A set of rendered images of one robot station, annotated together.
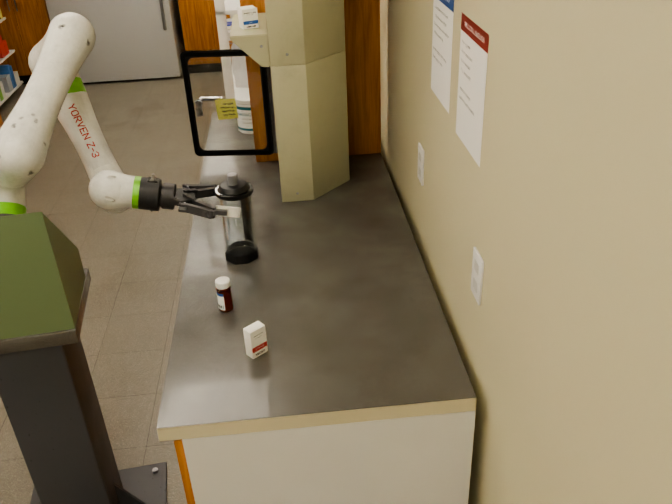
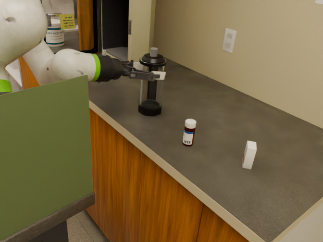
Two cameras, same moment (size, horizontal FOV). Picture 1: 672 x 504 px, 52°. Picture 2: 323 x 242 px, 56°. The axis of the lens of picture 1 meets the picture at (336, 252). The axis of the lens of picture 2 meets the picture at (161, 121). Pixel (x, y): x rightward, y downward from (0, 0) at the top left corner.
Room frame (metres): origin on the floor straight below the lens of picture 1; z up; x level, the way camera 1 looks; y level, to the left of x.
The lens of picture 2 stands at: (0.88, 0.93, 1.53)
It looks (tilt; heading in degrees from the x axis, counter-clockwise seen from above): 29 degrees down; 322
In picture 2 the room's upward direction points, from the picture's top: 5 degrees clockwise
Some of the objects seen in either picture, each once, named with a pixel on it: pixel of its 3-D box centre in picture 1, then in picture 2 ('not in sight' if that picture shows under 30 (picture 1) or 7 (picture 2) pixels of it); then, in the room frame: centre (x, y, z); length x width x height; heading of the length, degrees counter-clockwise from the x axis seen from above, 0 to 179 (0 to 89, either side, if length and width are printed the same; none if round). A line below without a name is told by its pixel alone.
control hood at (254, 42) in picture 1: (250, 39); not in sight; (2.31, 0.25, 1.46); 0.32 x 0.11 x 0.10; 4
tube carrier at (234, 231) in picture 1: (237, 221); (151, 84); (1.80, 0.28, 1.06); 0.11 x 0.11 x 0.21
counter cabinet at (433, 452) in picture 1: (309, 318); (138, 152); (2.15, 0.11, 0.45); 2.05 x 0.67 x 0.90; 4
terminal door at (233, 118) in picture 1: (228, 104); (68, 18); (2.48, 0.37, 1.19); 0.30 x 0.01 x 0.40; 86
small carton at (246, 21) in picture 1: (248, 17); not in sight; (2.26, 0.24, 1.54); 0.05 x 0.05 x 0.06; 23
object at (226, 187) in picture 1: (233, 184); (153, 56); (1.81, 0.28, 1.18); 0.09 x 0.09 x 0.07
